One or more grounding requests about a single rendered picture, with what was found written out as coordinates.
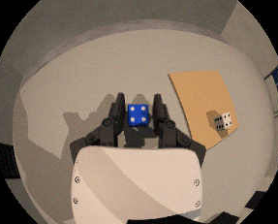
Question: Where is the blue die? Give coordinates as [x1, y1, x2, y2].
[128, 104, 149, 127]

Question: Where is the white die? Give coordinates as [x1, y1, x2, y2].
[214, 112, 232, 131]

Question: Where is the tan square mat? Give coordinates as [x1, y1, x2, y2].
[169, 71, 239, 150]

